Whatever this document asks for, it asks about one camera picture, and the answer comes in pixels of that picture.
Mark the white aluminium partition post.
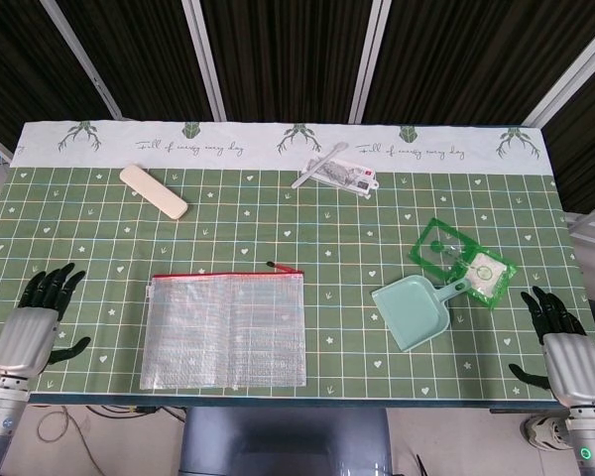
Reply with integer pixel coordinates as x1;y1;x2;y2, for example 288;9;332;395
345;0;390;123
29;0;126;121
520;19;595;128
180;0;228;122

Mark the green grid tablecloth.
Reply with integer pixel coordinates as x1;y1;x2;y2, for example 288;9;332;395
0;118;595;401

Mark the cream oblong pencil case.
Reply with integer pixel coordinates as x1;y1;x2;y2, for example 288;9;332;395
118;165;189;220

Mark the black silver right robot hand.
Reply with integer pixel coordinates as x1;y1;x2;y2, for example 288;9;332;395
508;286;595;411

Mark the teal plastic dustpan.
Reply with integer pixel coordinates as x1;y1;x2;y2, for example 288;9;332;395
370;274;470;354

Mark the white floor cable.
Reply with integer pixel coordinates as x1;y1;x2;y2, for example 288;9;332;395
33;406;96;476

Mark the printed card packet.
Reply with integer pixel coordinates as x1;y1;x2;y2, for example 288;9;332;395
300;157;381;196

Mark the green packet white disc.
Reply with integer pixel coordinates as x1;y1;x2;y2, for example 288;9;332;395
445;250;520;311

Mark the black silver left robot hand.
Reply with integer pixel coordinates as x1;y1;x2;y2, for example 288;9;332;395
0;262;92;381

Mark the clear mesh zipper pouch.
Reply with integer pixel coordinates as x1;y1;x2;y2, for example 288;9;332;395
139;261;309;391

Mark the white black shoe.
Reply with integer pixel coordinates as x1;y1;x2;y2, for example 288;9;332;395
525;415;569;452

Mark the white plastic spoon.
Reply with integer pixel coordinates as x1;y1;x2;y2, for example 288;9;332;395
291;141;350;190

